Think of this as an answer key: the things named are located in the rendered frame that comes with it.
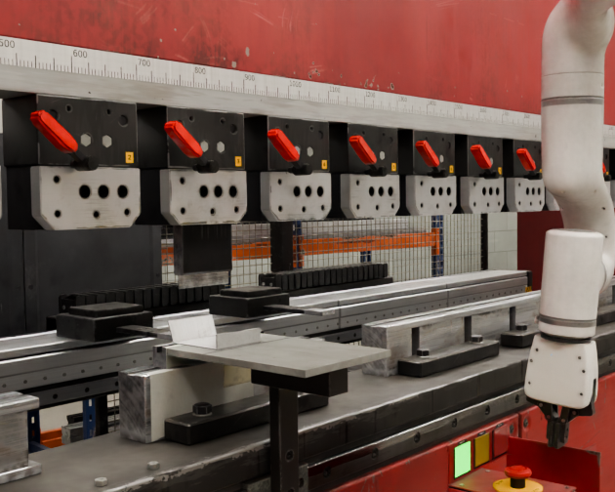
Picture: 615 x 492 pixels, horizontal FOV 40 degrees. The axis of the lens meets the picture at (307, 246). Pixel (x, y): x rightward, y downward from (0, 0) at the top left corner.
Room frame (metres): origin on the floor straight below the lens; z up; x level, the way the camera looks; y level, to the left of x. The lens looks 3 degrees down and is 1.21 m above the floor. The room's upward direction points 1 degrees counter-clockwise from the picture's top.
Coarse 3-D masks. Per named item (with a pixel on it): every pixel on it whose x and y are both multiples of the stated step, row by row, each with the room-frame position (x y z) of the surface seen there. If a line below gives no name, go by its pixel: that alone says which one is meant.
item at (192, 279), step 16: (224, 224) 1.31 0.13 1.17; (176, 240) 1.25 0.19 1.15; (192, 240) 1.26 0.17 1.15; (208, 240) 1.28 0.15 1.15; (224, 240) 1.31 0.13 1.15; (176, 256) 1.25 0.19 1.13; (192, 256) 1.26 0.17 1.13; (208, 256) 1.28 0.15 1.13; (224, 256) 1.31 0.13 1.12; (176, 272) 1.25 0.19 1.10; (192, 272) 1.26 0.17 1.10; (208, 272) 1.28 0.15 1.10; (224, 272) 1.32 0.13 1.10
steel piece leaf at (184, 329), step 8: (176, 320) 1.27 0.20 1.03; (184, 320) 1.28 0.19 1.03; (192, 320) 1.29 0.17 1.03; (200, 320) 1.30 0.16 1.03; (208, 320) 1.31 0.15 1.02; (176, 328) 1.26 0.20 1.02; (184, 328) 1.27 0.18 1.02; (192, 328) 1.28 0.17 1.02; (200, 328) 1.29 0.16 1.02; (208, 328) 1.30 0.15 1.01; (176, 336) 1.25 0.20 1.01; (184, 336) 1.27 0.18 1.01; (192, 336) 1.28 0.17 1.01; (200, 336) 1.29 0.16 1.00; (208, 336) 1.30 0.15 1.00
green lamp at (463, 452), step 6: (468, 444) 1.30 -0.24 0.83; (456, 450) 1.27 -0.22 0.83; (462, 450) 1.28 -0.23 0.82; (468, 450) 1.30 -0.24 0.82; (456, 456) 1.27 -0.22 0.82; (462, 456) 1.28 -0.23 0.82; (468, 456) 1.30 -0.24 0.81; (456, 462) 1.27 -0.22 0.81; (462, 462) 1.28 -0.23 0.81; (468, 462) 1.30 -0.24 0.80; (456, 468) 1.27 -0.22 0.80; (462, 468) 1.28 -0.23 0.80; (468, 468) 1.30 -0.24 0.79; (456, 474) 1.27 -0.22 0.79
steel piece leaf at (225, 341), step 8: (256, 328) 1.24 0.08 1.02; (216, 336) 1.18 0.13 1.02; (224, 336) 1.19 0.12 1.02; (232, 336) 1.20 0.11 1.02; (240, 336) 1.22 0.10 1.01; (248, 336) 1.23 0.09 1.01; (256, 336) 1.24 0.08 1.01; (184, 344) 1.23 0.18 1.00; (192, 344) 1.23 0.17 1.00; (200, 344) 1.23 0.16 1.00; (208, 344) 1.23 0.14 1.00; (216, 344) 1.23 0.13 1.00; (224, 344) 1.19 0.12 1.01; (232, 344) 1.20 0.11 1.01; (240, 344) 1.22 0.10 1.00; (248, 344) 1.23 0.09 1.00
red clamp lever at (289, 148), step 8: (272, 136) 1.30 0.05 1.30; (280, 136) 1.30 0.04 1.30; (280, 144) 1.31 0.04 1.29; (288, 144) 1.31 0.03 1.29; (280, 152) 1.32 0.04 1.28; (288, 152) 1.32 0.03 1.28; (296, 152) 1.33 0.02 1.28; (288, 160) 1.33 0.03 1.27; (296, 160) 1.33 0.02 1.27; (288, 168) 1.37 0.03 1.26; (296, 168) 1.35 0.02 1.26; (304, 168) 1.34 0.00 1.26
